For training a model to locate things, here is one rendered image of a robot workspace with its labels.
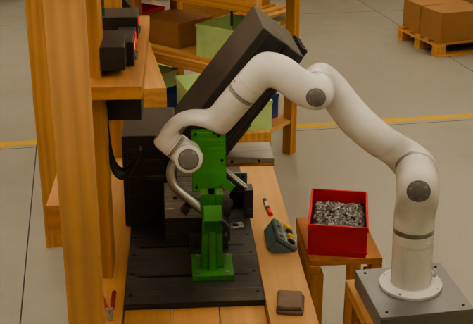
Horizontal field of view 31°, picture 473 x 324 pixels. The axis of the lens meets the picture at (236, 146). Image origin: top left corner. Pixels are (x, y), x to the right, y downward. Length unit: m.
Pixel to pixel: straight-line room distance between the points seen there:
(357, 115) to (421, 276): 0.53
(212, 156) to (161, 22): 3.29
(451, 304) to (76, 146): 1.19
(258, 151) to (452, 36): 5.94
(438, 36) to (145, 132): 6.13
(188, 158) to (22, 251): 2.50
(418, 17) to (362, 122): 6.70
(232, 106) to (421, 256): 0.71
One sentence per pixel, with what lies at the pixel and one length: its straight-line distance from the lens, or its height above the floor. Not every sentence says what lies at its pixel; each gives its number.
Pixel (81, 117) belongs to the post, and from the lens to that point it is 2.10.
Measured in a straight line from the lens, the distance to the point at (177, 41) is 5.95.
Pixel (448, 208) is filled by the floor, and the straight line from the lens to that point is 5.37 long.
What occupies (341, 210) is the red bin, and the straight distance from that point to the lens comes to 3.16.
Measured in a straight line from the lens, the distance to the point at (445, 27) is 8.73.
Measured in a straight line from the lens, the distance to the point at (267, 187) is 3.29.
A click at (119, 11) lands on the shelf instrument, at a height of 1.62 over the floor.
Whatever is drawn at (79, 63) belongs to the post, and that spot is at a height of 1.69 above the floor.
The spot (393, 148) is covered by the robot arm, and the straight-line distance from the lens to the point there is 2.48.
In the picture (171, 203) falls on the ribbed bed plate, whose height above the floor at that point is 1.03.
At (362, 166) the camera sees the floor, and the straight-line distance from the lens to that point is 5.89.
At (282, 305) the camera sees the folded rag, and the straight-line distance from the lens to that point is 2.48.
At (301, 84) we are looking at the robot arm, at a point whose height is 1.56.
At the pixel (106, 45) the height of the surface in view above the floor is 1.63.
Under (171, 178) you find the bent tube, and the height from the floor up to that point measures 1.13.
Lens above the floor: 2.24
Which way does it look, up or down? 21 degrees down
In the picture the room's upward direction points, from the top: straight up
